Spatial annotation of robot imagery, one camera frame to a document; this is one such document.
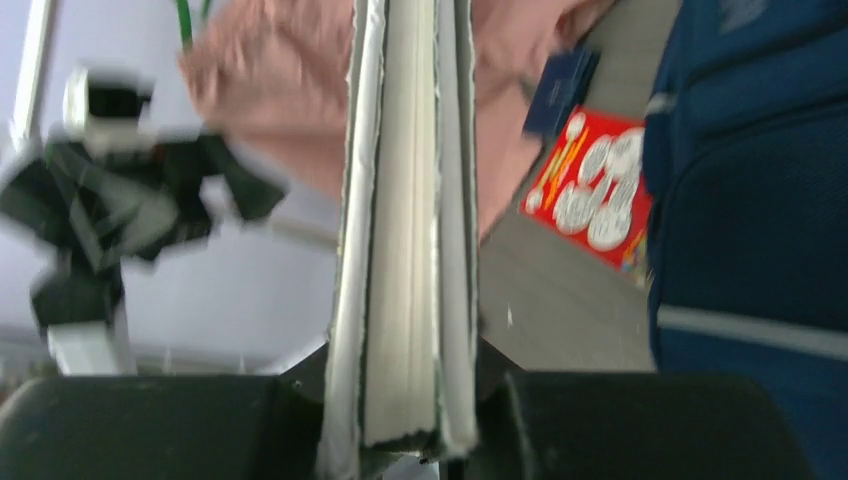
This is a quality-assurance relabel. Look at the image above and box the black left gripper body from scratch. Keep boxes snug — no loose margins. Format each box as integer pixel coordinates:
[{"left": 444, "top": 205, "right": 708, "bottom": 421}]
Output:
[{"left": 1, "top": 133, "right": 287, "bottom": 272}]

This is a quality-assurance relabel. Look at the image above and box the navy blue student backpack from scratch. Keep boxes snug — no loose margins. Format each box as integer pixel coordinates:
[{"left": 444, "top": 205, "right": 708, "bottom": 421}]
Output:
[{"left": 642, "top": 1, "right": 847, "bottom": 479}]

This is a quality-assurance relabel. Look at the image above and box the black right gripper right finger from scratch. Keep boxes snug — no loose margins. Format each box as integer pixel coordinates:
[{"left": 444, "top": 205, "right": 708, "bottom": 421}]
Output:
[{"left": 463, "top": 341, "right": 814, "bottom": 479}]

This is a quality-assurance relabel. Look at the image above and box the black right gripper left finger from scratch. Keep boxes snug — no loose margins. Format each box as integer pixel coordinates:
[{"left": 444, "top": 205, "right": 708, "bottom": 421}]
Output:
[{"left": 1, "top": 349, "right": 326, "bottom": 479}]

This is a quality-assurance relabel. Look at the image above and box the green clothes hanger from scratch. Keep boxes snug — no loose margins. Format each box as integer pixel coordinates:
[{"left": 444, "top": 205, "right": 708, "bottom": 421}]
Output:
[{"left": 173, "top": 0, "right": 215, "bottom": 50}]

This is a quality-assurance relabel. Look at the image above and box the red cover book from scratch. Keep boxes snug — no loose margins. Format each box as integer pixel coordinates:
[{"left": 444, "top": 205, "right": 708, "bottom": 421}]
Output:
[{"left": 520, "top": 106, "right": 651, "bottom": 288}]

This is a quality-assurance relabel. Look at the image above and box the small navy blue booklet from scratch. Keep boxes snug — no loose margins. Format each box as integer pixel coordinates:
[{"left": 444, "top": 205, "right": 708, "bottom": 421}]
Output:
[{"left": 523, "top": 45, "right": 600, "bottom": 139}]

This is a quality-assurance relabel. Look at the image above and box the green jungle cover book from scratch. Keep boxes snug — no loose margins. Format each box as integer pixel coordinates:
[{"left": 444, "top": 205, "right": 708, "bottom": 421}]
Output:
[{"left": 316, "top": 1, "right": 478, "bottom": 479}]

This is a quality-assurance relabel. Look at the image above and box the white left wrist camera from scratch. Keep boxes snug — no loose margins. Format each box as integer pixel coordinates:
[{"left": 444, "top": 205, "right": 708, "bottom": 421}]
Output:
[{"left": 62, "top": 67, "right": 156, "bottom": 155}]

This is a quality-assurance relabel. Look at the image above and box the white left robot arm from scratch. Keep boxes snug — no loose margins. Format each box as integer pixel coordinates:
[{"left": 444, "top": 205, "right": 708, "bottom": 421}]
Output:
[{"left": 1, "top": 133, "right": 286, "bottom": 375}]

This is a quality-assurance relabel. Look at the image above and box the pink cloth garment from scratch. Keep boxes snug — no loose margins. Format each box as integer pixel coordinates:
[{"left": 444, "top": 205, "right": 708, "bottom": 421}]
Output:
[{"left": 179, "top": 0, "right": 610, "bottom": 233}]

